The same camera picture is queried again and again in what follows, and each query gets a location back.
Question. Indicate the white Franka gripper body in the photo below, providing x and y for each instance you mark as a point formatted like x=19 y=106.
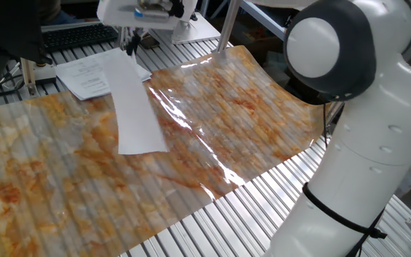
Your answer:
x=116 y=14

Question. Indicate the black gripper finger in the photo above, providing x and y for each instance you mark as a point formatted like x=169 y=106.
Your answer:
x=131 y=44
x=139 y=35

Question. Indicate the white printed paper sheet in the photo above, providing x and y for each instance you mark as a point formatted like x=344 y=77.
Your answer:
x=137 y=114

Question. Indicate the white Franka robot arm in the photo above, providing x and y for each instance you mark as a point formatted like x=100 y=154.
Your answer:
x=369 y=142

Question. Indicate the white flat stand base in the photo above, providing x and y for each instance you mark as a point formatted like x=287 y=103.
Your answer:
x=195 y=32

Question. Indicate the dark smartphone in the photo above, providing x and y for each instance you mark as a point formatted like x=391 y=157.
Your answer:
x=152 y=42

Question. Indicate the black keyboard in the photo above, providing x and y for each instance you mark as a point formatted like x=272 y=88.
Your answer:
x=77 y=35

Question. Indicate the stack of printed papers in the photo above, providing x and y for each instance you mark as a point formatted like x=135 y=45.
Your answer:
x=80 y=76

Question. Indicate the white button box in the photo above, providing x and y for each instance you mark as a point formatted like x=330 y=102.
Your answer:
x=45 y=75

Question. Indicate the black monitor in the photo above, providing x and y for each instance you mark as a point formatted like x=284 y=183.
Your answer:
x=5 y=28

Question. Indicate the orange marble pattern mat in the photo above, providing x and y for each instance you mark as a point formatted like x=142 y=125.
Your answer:
x=66 y=178

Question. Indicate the tall aluminium post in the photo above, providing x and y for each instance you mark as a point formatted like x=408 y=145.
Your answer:
x=121 y=37

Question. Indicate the silver camera with blue caps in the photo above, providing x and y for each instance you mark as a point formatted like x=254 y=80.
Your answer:
x=152 y=12

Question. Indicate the slanted aluminium post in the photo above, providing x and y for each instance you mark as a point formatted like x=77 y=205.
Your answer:
x=228 y=25

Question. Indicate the short aluminium post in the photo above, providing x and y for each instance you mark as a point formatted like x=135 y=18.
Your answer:
x=30 y=78

